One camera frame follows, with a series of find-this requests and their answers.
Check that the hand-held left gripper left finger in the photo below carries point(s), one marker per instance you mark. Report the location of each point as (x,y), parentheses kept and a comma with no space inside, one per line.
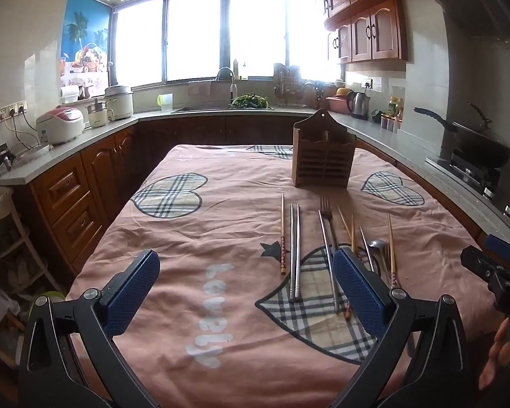
(131,289)

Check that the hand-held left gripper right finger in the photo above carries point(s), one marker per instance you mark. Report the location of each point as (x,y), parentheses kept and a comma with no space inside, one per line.
(361,293)

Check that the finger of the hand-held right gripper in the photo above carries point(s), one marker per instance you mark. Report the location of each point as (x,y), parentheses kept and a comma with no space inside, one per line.
(480,263)
(499,246)

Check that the wooden utensil holder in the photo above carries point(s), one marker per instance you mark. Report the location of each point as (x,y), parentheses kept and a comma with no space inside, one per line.
(323,165)

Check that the person's right hand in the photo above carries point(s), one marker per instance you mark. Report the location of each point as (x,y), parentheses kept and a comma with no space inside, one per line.
(497,350)

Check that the metal spoon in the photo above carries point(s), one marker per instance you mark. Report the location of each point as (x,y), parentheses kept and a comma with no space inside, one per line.
(378,244)

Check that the gas stove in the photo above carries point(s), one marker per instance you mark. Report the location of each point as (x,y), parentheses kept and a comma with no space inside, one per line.
(467,170)

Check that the wooden chopstick with red print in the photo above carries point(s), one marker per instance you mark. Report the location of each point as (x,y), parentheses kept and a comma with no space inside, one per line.
(282,229)

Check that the black wok with lid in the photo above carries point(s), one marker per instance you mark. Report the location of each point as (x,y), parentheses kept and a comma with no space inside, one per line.
(480,144)

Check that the pink plaid-heart tablecloth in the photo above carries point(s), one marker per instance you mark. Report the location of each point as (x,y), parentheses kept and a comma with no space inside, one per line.
(221,229)

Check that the wooden lower cabinets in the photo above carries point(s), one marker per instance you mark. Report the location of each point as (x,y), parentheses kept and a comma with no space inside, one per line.
(68,191)

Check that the wooden cabinets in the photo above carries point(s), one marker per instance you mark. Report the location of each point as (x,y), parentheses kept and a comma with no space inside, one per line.
(68,191)
(378,29)

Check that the white storage shelf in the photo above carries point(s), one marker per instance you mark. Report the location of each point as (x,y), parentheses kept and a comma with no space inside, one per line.
(19,229)

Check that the group of condiment bottles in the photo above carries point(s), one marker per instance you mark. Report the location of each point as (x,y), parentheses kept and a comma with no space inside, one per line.
(393,114)

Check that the grey kitchen countertop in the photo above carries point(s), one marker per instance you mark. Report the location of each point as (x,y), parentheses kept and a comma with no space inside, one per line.
(153,115)

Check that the small white electric pot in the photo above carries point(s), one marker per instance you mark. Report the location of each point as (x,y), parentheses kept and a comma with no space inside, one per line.
(98,115)

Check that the dark green mug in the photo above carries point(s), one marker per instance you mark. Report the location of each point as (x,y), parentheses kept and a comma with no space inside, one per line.
(377,117)

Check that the white and red rice cooker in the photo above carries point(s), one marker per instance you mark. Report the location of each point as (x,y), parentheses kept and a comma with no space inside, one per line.
(61,125)

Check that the small black device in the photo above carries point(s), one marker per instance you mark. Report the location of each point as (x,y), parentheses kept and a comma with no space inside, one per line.
(4,157)

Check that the large cream cooker pot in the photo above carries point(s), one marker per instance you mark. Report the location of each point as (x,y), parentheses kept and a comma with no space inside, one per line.
(120,104)

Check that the stainless electric kettle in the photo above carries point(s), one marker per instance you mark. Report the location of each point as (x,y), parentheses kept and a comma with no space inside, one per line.
(359,105)

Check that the pink plastic basin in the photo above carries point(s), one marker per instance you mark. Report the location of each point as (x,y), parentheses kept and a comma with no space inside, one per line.
(336,104)

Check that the kitchen sink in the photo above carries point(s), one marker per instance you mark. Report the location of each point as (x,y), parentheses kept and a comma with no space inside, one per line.
(199,109)

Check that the yellow bowl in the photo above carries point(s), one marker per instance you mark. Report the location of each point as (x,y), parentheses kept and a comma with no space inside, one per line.
(343,92)

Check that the paper towel roll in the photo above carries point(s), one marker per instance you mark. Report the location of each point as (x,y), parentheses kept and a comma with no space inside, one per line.
(70,94)

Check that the knife block with scissors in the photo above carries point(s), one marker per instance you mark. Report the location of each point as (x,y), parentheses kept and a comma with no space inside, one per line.
(318,91)

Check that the pink dish rag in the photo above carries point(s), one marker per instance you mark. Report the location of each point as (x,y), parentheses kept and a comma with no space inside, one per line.
(199,88)

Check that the metal dish rack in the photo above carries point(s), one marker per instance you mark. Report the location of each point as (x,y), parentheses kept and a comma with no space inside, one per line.
(290,85)

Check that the bowl of green vegetables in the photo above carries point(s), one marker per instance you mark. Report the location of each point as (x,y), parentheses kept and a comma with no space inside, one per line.
(250,102)

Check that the chrome kitchen faucet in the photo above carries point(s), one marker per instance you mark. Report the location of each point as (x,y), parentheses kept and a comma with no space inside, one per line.
(227,70)

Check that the steel range hood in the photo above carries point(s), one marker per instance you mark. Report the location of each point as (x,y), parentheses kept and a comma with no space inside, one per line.
(471,4)

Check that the wooden upper cabinets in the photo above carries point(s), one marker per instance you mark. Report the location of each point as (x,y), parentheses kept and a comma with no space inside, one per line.
(378,29)

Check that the large kitchen window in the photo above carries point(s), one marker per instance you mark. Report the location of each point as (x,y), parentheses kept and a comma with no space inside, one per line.
(195,38)

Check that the white wall outlet with plug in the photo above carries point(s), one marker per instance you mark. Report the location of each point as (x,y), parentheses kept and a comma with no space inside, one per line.
(367,83)

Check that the tropical fruit wall poster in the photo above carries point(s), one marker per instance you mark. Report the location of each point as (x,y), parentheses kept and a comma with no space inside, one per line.
(85,29)

